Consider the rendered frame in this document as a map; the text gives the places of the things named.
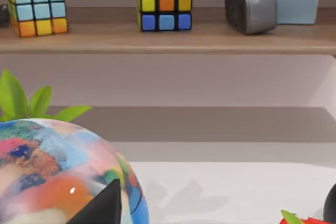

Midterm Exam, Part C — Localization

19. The red yellow blue puzzle cube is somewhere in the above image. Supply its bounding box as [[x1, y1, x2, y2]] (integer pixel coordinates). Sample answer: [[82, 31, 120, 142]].
[[136, 0, 194, 33]]

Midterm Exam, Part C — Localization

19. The dark grey rounded cube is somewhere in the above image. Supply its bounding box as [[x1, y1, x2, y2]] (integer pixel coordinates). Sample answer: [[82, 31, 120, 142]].
[[224, 0, 278, 36]]

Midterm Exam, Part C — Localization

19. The wooden shelf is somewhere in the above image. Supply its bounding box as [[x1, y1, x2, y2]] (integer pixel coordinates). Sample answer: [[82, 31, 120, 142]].
[[0, 6, 336, 57]]

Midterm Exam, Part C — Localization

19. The green leafy plant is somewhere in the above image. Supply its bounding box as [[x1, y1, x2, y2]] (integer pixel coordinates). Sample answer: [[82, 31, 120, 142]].
[[0, 68, 93, 123]]

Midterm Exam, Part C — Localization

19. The black rounded object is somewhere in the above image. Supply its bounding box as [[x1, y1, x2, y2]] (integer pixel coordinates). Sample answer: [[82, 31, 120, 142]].
[[323, 183, 336, 221]]

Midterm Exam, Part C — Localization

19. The multicoloured round plant pot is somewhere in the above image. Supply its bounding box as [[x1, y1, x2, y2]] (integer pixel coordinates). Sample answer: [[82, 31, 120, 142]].
[[0, 118, 150, 224]]

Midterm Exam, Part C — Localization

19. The red object with green leaf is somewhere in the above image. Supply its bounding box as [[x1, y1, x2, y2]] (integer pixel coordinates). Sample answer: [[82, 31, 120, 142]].
[[278, 209, 332, 224]]

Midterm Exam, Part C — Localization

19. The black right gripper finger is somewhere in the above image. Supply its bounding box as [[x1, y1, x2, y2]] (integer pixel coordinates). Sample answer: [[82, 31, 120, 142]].
[[66, 178, 122, 224]]

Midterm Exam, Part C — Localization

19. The pale blue and yellow puzzle cube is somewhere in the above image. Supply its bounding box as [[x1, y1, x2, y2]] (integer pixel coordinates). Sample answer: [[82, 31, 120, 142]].
[[4, 0, 68, 38]]

